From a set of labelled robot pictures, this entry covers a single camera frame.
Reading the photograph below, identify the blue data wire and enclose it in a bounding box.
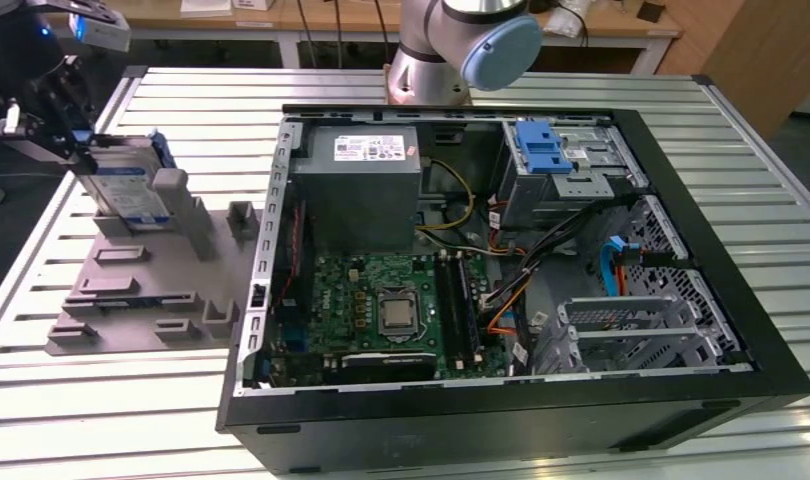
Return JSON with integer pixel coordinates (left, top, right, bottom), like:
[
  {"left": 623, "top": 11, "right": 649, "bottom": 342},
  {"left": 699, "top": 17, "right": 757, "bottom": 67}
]
[{"left": 601, "top": 237, "right": 631, "bottom": 302}]

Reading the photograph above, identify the grey parts rack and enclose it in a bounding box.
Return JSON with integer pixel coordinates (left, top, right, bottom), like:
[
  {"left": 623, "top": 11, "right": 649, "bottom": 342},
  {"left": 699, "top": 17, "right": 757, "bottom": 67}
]
[{"left": 42, "top": 169, "right": 266, "bottom": 359}]

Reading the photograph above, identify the white paper box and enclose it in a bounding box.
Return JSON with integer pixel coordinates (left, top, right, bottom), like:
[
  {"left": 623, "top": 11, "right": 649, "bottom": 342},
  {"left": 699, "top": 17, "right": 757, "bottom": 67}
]
[{"left": 180, "top": 0, "right": 233, "bottom": 16}]

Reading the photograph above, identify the CPU socket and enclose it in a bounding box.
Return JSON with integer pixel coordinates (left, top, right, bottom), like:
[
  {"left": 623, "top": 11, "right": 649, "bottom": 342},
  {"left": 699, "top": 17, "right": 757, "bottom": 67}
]
[{"left": 373, "top": 285, "right": 430, "bottom": 345}]

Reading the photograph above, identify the metal disk bay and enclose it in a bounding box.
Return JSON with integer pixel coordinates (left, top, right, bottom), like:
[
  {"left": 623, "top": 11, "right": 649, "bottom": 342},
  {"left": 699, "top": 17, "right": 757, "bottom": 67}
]
[{"left": 535, "top": 294, "right": 739, "bottom": 374}]

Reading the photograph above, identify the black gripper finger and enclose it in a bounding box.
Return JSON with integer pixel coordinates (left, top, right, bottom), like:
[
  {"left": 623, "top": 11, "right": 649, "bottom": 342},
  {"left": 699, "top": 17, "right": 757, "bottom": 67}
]
[
  {"left": 0, "top": 102, "right": 78, "bottom": 169},
  {"left": 42, "top": 55, "right": 98, "bottom": 174}
]

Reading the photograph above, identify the black RAM slot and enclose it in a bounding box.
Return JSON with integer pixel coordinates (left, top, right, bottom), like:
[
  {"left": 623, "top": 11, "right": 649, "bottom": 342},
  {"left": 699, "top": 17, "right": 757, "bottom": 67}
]
[{"left": 433, "top": 251, "right": 465, "bottom": 370}]

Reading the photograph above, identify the red wire black connector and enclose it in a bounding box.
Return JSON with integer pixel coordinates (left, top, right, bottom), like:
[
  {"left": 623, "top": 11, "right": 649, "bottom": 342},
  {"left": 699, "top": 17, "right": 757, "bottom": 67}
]
[{"left": 613, "top": 251, "right": 687, "bottom": 299}]

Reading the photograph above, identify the thin red wire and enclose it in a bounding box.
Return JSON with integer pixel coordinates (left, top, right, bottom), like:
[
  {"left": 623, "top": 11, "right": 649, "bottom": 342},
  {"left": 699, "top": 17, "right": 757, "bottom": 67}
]
[{"left": 280, "top": 199, "right": 310, "bottom": 307}]

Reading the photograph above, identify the blue expansion slot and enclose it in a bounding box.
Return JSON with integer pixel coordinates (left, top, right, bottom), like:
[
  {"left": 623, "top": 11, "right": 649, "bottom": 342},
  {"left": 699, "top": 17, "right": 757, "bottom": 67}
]
[{"left": 280, "top": 324, "right": 310, "bottom": 352}]

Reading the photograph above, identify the black wire bundle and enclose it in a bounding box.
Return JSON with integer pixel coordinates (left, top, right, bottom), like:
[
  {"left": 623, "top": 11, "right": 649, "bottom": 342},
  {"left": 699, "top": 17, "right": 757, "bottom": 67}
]
[{"left": 480, "top": 192, "right": 652, "bottom": 309}]

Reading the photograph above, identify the blue drive latch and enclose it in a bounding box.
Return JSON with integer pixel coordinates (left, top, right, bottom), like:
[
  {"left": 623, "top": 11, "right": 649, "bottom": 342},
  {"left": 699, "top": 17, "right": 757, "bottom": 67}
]
[{"left": 515, "top": 119, "right": 567, "bottom": 175}]

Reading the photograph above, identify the wooden desk white frame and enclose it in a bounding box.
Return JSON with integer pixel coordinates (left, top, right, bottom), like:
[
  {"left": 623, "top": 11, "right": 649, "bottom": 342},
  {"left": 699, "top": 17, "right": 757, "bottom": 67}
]
[{"left": 0, "top": 0, "right": 685, "bottom": 71}]

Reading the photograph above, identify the thin black hanging cable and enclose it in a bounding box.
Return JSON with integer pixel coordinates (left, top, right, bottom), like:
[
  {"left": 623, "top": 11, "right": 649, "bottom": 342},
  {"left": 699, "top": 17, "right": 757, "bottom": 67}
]
[{"left": 294, "top": 0, "right": 313, "bottom": 51}]

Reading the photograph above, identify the black PC case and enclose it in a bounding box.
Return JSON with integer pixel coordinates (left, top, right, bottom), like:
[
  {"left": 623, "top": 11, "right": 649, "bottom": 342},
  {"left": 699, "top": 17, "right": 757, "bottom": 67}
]
[{"left": 214, "top": 102, "right": 810, "bottom": 475}]

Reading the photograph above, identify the green motherboard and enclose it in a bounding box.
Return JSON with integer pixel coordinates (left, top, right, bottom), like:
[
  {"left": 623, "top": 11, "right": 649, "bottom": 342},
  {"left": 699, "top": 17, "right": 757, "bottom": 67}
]
[{"left": 269, "top": 252, "right": 512, "bottom": 387}]

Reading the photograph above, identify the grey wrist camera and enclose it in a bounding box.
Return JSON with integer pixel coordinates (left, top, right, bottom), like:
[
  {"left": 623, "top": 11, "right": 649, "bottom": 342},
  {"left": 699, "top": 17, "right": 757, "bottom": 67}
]
[{"left": 66, "top": 9, "right": 133, "bottom": 54}]

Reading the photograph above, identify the hard disk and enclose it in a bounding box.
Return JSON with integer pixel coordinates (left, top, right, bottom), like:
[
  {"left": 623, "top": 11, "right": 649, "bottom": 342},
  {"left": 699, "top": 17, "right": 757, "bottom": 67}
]
[{"left": 62, "top": 128, "right": 176, "bottom": 236}]

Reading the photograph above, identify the metal optical drive cage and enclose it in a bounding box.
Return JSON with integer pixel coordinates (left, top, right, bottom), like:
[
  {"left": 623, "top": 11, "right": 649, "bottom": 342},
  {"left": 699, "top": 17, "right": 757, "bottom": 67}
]
[{"left": 496, "top": 118, "right": 651, "bottom": 232}]

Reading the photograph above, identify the silver CPU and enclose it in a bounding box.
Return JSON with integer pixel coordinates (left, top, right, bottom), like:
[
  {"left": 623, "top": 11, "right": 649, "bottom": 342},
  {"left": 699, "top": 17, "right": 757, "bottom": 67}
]
[{"left": 378, "top": 298, "right": 421, "bottom": 329}]

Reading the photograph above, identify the orange wire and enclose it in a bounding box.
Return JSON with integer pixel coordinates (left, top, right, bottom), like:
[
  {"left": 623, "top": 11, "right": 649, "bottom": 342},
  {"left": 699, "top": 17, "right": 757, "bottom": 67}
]
[{"left": 487, "top": 287, "right": 523, "bottom": 337}]

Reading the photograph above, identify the grey wire bundle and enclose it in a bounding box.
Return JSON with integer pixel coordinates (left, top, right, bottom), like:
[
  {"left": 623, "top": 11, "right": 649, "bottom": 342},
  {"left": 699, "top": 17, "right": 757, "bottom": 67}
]
[{"left": 436, "top": 243, "right": 536, "bottom": 257}]

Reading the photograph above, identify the black graphics card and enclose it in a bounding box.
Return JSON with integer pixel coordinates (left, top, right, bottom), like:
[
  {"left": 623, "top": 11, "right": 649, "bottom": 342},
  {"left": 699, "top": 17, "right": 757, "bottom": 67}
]
[{"left": 322, "top": 349, "right": 440, "bottom": 385}]

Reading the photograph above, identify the yellow wire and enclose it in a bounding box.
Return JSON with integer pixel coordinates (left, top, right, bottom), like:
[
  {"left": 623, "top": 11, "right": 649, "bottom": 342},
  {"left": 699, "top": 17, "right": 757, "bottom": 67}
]
[{"left": 414, "top": 158, "right": 477, "bottom": 232}]

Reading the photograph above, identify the grey power supply unit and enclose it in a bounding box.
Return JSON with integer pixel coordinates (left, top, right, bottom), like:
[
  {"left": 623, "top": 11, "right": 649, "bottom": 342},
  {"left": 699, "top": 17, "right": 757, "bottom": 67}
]
[{"left": 289, "top": 123, "right": 424, "bottom": 257}]

